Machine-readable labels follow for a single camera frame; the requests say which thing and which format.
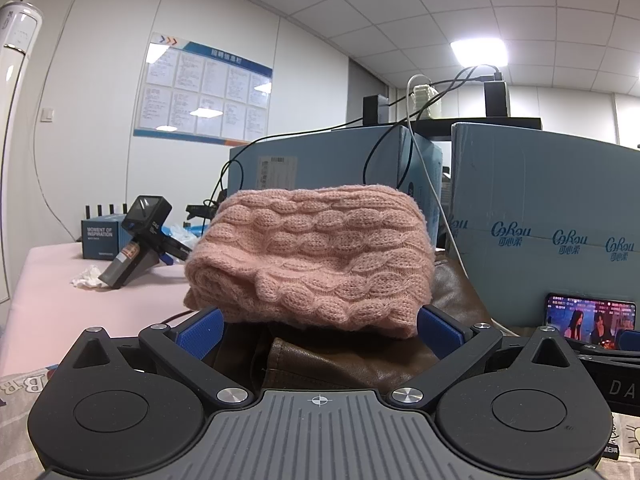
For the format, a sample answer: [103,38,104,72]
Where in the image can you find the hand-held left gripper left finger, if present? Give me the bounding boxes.
[60,307,251,408]

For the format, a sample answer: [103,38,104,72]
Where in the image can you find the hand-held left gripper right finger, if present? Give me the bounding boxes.
[390,304,586,406]

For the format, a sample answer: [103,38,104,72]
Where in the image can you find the brown leather jacket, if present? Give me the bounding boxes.
[202,252,506,396]

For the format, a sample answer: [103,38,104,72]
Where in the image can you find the black smartphone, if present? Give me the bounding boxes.
[545,292,638,346]

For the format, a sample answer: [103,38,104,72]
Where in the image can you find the blue plastic bag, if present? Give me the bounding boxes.
[162,224,208,251]

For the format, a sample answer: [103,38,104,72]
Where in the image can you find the black clip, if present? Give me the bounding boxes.
[186,202,222,222]

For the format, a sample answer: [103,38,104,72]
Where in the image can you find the white crumpled tissue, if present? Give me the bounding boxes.
[70,266,108,289]

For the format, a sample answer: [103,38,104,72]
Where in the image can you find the pink table cover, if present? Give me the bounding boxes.
[10,242,201,367]

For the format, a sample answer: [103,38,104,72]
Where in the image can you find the small dark blue box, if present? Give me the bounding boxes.
[81,214,128,261]

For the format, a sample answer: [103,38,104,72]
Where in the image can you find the black antenna router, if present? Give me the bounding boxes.
[84,202,131,221]

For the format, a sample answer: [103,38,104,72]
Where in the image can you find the large blue cardboard box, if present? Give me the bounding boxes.
[449,121,640,333]

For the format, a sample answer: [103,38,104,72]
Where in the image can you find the printed bed sheet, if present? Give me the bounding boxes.
[0,360,640,480]

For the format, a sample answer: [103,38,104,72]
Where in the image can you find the blue cardboard box with label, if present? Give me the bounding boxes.
[228,125,445,251]

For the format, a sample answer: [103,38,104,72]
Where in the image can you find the black box device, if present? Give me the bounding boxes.
[363,95,392,126]

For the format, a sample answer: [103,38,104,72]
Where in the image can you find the black power adapter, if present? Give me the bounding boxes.
[483,72,512,119]

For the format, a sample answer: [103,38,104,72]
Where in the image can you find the ceiling light panel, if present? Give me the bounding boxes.
[450,39,507,67]

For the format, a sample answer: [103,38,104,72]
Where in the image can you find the white air conditioner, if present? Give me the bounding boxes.
[0,2,43,306]

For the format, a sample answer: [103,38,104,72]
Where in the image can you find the black handheld camera device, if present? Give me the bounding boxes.
[98,195,193,290]

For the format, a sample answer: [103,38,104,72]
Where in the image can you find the white cable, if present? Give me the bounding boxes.
[406,74,520,337]

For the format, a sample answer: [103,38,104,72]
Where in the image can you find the black cable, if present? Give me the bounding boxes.
[361,64,498,186]

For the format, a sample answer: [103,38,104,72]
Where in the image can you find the wall notice board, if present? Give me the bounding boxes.
[133,31,274,145]

